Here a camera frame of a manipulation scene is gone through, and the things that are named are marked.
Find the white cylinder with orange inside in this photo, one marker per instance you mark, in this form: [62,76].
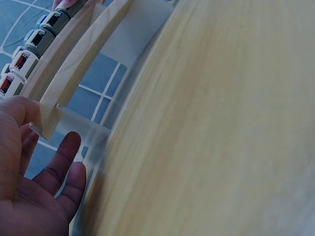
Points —
[24,61]
[9,84]

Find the grey cylinder with white frame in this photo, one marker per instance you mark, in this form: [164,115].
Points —
[70,11]
[53,23]
[40,41]

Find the person's left thumb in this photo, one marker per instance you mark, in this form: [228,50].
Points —
[14,115]

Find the wooden rack with clear panels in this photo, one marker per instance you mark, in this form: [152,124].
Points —
[81,51]

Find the person's right fingers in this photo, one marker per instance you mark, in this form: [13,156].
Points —
[62,3]

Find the person's left hand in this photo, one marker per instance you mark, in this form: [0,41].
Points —
[22,206]

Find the person's right hand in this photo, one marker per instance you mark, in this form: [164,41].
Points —
[62,3]

